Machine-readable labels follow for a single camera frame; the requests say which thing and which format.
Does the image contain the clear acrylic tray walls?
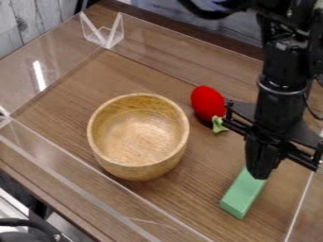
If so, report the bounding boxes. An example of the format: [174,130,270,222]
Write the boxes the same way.
[0,9,323,242]

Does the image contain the brown wooden bowl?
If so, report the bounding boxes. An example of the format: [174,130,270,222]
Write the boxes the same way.
[87,93,190,181]

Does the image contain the clear acrylic corner bracket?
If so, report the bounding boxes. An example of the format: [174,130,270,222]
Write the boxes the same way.
[80,12,124,49]

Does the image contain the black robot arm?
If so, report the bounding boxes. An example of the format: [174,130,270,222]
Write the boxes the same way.
[179,0,323,180]

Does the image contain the black metal stand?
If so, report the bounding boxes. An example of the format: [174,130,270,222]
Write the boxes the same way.
[28,210,63,242]

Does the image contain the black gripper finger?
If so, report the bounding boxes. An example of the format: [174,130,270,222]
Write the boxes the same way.
[244,135,280,180]

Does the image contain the red toy strawberry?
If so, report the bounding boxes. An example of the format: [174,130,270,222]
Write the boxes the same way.
[191,85,227,133]

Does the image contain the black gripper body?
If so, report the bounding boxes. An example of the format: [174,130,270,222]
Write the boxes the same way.
[223,77,323,171]

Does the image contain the green rectangular stick block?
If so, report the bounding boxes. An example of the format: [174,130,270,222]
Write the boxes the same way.
[219,167,266,219]

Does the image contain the black cable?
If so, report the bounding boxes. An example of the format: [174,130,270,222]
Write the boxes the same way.
[0,217,33,228]

